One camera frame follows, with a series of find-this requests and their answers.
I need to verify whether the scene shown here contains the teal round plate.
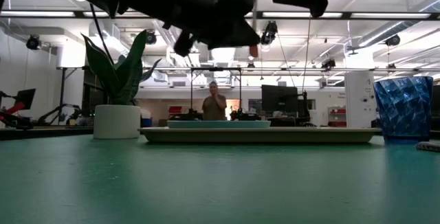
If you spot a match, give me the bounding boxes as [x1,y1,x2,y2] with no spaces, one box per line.
[166,120,272,130]

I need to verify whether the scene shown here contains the beige plastic tray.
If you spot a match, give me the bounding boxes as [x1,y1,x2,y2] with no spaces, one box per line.
[139,126,382,144]

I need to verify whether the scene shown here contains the blue faceted plastic cup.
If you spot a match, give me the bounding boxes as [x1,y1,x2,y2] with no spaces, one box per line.
[373,76,435,145]

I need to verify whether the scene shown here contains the person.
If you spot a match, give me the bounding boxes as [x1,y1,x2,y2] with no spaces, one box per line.
[201,81,228,121]

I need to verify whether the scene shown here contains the red storage bin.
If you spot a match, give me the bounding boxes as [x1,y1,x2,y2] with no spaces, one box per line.
[168,105,183,120]

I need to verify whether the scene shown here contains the large black monitor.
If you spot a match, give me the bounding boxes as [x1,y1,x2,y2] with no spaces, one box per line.
[261,85,299,114]

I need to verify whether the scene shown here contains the green artificial plant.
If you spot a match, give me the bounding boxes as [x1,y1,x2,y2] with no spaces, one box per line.
[81,30,162,106]

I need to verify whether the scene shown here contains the shelf with red bins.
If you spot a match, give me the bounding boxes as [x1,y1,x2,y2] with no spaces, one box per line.
[327,106,347,128]

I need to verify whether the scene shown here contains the white pillar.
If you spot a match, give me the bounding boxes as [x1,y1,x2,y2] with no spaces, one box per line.
[344,70,377,129]

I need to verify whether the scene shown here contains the white plant pot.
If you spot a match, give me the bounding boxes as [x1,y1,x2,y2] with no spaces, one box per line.
[93,104,142,140]

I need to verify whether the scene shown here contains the dark cabinet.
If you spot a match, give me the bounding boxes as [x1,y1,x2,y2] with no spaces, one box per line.
[81,66,106,118]

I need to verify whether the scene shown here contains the Acadia picture book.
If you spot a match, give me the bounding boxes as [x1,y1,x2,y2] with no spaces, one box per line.
[415,140,440,153]

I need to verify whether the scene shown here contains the small black monitor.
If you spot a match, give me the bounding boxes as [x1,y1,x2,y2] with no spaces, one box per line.
[13,88,36,111]

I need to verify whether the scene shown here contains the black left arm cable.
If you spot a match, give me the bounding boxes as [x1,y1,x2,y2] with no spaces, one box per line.
[89,3,116,65]

